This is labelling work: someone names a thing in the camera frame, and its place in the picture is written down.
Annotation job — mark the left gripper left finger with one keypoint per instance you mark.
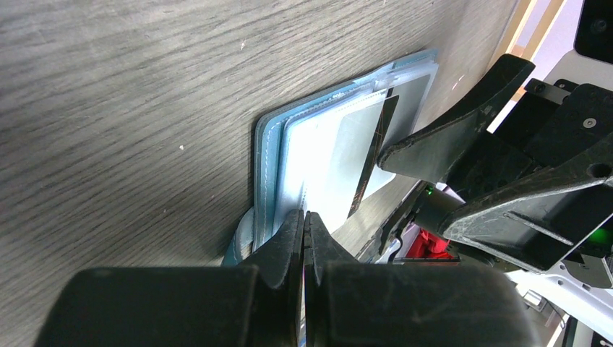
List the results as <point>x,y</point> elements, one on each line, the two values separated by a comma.
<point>255,303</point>

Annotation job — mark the black credit card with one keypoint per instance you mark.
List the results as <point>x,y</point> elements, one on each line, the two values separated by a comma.
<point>380,131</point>

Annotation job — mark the blue card holder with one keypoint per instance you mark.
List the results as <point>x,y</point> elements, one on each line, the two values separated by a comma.
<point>309,154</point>

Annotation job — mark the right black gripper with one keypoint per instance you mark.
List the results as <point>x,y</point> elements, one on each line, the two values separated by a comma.
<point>534,193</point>

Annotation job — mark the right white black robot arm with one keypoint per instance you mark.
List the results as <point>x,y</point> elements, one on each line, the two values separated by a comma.
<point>589,62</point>

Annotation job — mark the wooden frame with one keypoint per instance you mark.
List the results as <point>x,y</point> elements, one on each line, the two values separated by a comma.
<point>527,29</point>

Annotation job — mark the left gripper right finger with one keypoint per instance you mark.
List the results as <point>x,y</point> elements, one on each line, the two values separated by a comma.
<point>349,303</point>

